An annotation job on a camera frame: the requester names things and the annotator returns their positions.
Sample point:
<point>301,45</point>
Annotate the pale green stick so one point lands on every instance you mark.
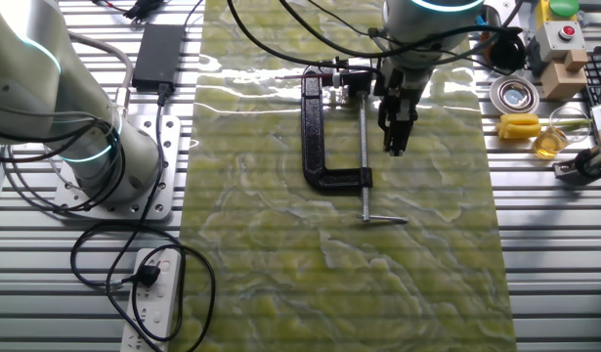
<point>581,122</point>

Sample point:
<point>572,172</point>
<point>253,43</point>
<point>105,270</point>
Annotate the grey emergency stop box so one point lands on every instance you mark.
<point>561,41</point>

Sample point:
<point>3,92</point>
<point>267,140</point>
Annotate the glass cup with yellow liquid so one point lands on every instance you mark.
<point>551,142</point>

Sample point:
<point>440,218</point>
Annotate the yellow sponge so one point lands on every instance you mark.
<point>519,126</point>

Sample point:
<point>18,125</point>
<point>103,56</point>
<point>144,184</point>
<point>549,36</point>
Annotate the black crank pencil sharpener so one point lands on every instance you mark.
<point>356,78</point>

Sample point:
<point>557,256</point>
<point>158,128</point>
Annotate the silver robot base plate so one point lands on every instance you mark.
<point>156,200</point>

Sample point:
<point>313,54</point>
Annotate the black power plug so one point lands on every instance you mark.
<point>147,276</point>

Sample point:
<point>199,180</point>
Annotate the light wooden block stack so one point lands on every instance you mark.
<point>564,80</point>

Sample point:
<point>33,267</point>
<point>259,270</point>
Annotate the white power strip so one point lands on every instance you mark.
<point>156,313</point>

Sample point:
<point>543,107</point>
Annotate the black keyboard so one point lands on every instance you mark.
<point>600,73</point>

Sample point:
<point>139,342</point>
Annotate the black C-clamp with steel screw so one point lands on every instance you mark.
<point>312,146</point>

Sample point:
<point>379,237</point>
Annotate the yellow box with green button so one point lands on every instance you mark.
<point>561,7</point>

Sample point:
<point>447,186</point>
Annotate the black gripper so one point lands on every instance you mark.
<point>400,83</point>

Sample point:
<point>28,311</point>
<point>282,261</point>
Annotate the black power adapter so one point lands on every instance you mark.
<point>158,56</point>

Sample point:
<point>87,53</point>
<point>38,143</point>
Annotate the green marble pattern mat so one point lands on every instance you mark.
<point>305,274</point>

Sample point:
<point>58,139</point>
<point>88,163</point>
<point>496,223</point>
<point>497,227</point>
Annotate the round white metal bowl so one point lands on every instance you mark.
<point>514,94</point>

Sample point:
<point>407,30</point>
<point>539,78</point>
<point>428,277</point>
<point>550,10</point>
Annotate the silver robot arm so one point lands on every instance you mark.
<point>16,73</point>

